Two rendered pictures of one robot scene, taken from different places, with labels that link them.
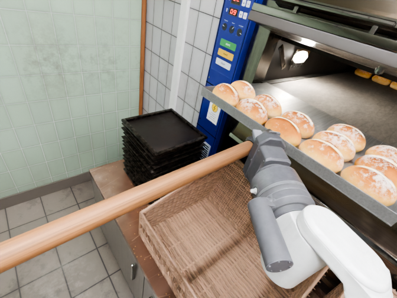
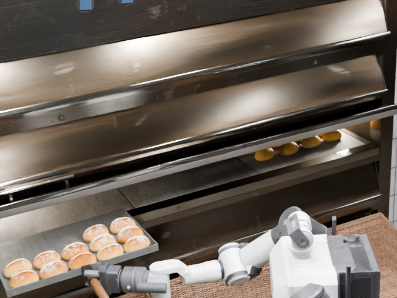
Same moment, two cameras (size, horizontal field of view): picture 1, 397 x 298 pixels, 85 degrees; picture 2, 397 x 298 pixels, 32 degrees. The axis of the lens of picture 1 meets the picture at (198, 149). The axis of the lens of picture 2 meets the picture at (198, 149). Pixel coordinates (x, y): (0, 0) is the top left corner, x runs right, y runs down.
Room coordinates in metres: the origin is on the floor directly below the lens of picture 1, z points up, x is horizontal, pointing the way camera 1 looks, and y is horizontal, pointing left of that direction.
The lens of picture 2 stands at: (-0.73, 1.54, 2.51)
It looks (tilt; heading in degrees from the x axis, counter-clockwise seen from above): 24 degrees down; 293
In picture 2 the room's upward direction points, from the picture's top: 4 degrees counter-clockwise
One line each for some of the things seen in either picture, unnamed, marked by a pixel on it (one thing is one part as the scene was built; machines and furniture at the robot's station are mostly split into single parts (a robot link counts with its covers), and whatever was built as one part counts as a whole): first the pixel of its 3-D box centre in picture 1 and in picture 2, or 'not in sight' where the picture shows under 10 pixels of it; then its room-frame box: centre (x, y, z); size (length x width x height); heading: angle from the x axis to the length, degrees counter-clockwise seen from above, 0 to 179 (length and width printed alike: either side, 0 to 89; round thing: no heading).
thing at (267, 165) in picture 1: (269, 175); (119, 279); (0.32, -0.14, 1.19); 0.12 x 0.10 x 0.13; 12
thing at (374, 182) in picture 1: (370, 182); (136, 243); (0.36, -0.35, 1.21); 0.10 x 0.07 x 0.05; 50
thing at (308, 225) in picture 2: not in sight; (300, 233); (-0.30, -0.15, 1.47); 0.10 x 0.07 x 0.09; 110
